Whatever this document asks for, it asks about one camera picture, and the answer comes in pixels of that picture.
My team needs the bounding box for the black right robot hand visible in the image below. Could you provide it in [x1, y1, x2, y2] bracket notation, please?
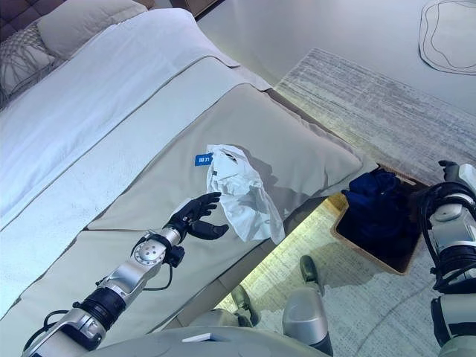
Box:
[437, 159, 476, 195]

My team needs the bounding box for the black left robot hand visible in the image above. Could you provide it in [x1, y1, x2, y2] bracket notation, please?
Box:
[166, 192, 230, 242]

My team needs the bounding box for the white garment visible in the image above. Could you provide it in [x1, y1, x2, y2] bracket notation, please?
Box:
[205, 142, 287, 245]

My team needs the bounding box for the navy blue garment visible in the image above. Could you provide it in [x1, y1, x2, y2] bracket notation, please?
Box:
[341, 168, 424, 258]

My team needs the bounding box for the bed with beige cover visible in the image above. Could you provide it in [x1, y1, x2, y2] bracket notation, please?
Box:
[0, 82, 364, 357]

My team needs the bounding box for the wooden laundry basket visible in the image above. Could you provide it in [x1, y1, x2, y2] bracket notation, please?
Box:
[329, 160, 433, 277]

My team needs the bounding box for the silver left robot leg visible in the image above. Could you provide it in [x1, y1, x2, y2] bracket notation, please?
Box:
[192, 309, 241, 332]

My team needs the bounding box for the silver robot leg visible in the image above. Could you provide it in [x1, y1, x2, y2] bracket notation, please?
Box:
[281, 286, 335, 357]
[192, 309, 241, 332]

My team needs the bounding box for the grey robot torso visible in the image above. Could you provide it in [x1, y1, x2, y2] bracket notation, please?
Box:
[84, 324, 330, 357]

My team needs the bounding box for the dark right robot foot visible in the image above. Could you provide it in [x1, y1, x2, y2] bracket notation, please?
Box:
[298, 254, 325, 295]

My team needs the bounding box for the grey striped area rug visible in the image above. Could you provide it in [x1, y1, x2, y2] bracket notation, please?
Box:
[213, 47, 476, 357]

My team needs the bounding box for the small oval beige rug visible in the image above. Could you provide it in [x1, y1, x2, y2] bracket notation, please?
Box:
[417, 0, 476, 76]

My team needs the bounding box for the silver right robot leg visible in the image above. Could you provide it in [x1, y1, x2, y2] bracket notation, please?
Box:
[281, 286, 335, 357]

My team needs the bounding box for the white duvet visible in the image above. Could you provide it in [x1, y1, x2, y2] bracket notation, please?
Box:
[0, 7, 221, 178]

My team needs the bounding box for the beige pillow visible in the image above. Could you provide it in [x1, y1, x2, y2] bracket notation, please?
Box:
[36, 0, 149, 61]

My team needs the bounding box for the grey patterned cushion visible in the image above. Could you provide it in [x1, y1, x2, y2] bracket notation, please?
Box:
[0, 24, 57, 102]

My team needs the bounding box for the brown tufted headboard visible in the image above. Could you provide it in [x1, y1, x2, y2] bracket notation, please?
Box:
[0, 0, 42, 38]

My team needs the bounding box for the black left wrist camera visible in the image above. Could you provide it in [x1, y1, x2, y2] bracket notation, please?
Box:
[168, 244, 186, 268]

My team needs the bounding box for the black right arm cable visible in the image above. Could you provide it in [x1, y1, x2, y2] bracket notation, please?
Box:
[419, 181, 476, 292]

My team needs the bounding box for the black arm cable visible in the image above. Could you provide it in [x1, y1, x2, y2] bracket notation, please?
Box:
[419, 181, 476, 292]
[42, 251, 176, 338]

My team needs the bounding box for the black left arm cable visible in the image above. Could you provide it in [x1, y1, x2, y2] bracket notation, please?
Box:
[42, 251, 176, 338]

